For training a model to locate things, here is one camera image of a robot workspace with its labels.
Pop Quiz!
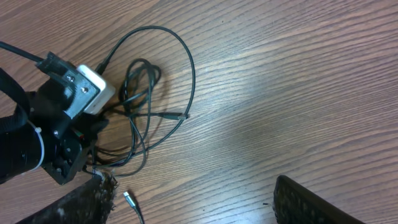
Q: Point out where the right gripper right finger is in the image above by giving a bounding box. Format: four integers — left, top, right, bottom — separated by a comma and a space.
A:
273, 175, 364, 224

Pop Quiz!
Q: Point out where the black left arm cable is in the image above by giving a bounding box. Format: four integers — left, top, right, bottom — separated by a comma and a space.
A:
0, 40, 44, 63

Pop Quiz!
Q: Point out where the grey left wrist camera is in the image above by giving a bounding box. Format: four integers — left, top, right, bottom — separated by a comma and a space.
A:
77, 65, 116, 114

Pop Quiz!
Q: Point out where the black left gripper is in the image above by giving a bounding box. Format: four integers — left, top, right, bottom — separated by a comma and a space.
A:
29, 77, 109, 186

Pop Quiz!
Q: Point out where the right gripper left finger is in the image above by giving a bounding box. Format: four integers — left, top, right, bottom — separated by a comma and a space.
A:
17, 174, 118, 224

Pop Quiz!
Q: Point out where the black cable bundle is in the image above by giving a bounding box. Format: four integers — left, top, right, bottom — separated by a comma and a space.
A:
82, 25, 197, 178

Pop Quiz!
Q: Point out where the black braided USB cable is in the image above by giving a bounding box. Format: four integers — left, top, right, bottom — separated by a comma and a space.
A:
123, 191, 146, 224

